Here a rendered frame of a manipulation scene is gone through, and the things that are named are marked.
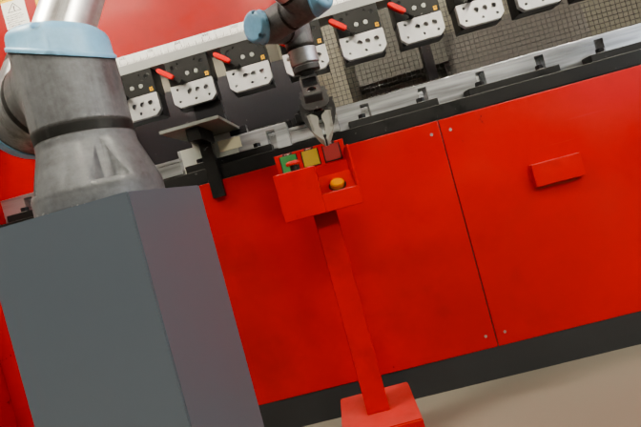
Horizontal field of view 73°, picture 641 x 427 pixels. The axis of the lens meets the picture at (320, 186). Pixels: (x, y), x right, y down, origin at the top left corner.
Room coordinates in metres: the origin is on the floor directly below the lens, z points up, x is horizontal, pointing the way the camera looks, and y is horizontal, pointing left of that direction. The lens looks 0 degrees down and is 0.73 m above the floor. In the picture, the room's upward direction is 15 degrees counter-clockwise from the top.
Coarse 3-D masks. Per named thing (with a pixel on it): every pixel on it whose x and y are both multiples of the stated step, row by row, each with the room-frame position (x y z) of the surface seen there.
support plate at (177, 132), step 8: (200, 120) 1.25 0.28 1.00; (208, 120) 1.25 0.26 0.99; (216, 120) 1.27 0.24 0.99; (224, 120) 1.31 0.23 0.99; (176, 128) 1.25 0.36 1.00; (184, 128) 1.26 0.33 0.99; (208, 128) 1.35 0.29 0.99; (216, 128) 1.38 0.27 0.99; (224, 128) 1.42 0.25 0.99; (232, 128) 1.46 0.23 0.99; (168, 136) 1.32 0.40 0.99; (176, 136) 1.35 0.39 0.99; (184, 136) 1.38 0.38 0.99
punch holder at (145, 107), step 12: (132, 72) 1.50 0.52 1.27; (144, 72) 1.50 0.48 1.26; (156, 72) 1.55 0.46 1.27; (132, 84) 1.50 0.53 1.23; (144, 84) 1.50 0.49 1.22; (156, 84) 1.52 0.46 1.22; (132, 96) 1.50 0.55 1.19; (144, 96) 1.50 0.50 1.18; (156, 96) 1.49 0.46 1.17; (132, 108) 1.50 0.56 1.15; (144, 108) 1.50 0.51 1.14; (156, 108) 1.49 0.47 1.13; (144, 120) 1.53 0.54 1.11; (156, 120) 1.57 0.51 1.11
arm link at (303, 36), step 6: (306, 24) 1.10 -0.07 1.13; (300, 30) 1.08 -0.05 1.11; (306, 30) 1.09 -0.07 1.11; (294, 36) 1.07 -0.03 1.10; (300, 36) 1.09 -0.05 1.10; (306, 36) 1.09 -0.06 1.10; (312, 36) 1.11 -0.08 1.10; (294, 42) 1.09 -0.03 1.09; (300, 42) 1.09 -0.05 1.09; (306, 42) 1.09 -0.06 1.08; (312, 42) 1.10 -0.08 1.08; (288, 48) 1.10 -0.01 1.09; (294, 48) 1.09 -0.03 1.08
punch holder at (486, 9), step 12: (456, 0) 1.45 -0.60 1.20; (480, 0) 1.44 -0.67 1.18; (492, 0) 1.44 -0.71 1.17; (456, 12) 1.45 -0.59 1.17; (468, 12) 1.44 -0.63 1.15; (480, 12) 1.44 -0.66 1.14; (492, 12) 1.44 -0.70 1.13; (456, 24) 1.49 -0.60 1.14; (468, 24) 1.44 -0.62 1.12; (480, 24) 1.45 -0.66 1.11; (492, 24) 1.50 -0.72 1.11
